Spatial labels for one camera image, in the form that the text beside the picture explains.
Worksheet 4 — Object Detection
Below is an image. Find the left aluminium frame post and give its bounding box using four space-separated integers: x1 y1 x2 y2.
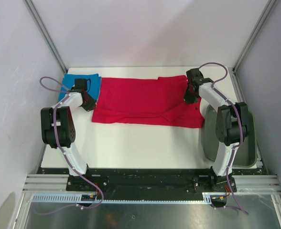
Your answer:
23 0 68 73

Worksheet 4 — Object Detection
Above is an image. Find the dark green plastic tray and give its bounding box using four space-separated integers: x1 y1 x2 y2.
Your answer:
201 105 257 168

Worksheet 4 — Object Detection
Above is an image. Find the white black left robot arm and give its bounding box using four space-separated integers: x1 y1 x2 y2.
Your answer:
40 78 97 191

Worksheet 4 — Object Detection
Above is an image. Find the grey slotted cable duct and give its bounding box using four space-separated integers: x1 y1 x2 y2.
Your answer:
32 192 214 205

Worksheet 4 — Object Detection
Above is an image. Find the folded blue t shirt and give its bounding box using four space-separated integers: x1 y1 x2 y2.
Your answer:
61 73 101 100

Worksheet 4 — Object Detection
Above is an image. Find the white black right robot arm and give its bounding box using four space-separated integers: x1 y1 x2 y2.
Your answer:
184 68 254 191

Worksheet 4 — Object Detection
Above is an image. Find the aluminium frame post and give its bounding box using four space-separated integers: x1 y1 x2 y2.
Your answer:
232 0 280 74
23 0 68 73

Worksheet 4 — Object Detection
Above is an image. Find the red t shirt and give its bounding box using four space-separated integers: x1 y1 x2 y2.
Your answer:
92 75 205 128

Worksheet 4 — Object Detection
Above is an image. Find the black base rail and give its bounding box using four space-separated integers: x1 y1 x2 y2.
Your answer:
66 167 238 201

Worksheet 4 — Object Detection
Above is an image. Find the right aluminium frame post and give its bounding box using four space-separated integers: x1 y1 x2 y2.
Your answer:
232 0 280 74

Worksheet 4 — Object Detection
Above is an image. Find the aluminium profile crossbar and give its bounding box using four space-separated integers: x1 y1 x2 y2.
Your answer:
233 175 281 195

